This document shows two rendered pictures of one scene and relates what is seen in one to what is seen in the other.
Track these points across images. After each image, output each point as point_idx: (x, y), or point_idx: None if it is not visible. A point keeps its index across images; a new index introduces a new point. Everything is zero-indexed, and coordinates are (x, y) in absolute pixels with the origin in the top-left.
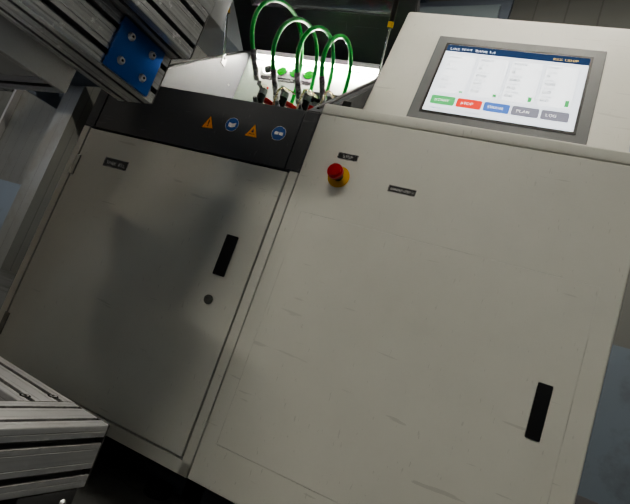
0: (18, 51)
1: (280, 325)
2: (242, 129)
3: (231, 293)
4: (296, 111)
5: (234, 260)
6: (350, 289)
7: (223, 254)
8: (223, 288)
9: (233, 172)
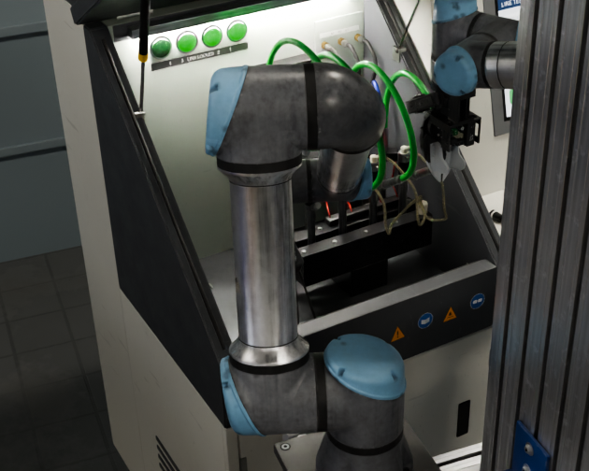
0: None
1: None
2: (438, 318)
3: (478, 435)
4: (488, 272)
5: (471, 416)
6: None
7: (462, 420)
8: (469, 438)
9: (444, 358)
